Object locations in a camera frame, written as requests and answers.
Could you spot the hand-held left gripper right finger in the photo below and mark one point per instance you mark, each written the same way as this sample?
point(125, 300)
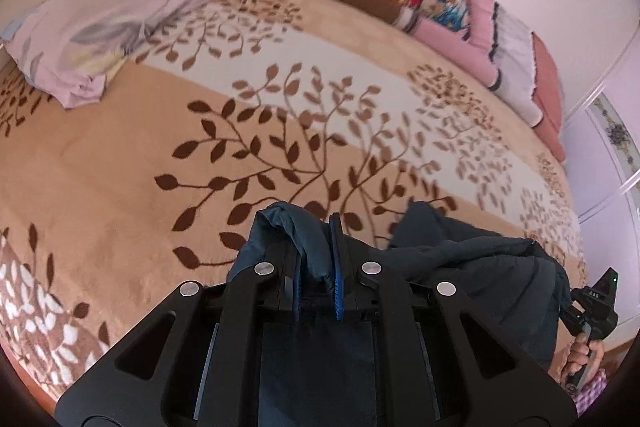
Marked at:
point(339, 287)

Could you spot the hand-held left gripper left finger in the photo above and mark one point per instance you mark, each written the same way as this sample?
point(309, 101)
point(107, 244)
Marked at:
point(240, 307)

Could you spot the dark teal quilted jacket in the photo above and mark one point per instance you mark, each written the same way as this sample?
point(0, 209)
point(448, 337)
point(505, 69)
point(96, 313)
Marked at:
point(475, 267)

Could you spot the person's right hand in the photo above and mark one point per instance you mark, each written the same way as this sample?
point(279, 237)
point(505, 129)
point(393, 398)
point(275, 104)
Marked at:
point(577, 354)

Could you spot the pink plaid cloth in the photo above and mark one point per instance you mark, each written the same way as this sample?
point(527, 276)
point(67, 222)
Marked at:
point(591, 394)

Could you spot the white ornate wardrobe door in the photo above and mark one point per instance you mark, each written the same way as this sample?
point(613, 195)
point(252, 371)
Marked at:
point(610, 142)

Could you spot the coral folded blanket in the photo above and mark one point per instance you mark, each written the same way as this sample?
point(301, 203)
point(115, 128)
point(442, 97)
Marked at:
point(547, 107)

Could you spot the beige leaf print blanket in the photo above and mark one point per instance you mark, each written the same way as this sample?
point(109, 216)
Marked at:
point(150, 117)

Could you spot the white frilled blanket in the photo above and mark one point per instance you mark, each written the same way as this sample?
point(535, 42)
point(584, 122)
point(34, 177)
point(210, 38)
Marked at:
point(515, 67)

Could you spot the pink folded blanket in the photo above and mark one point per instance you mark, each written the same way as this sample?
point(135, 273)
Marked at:
point(460, 47)

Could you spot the pale floral pillow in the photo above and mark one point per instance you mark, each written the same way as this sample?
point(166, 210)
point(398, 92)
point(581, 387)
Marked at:
point(125, 17)

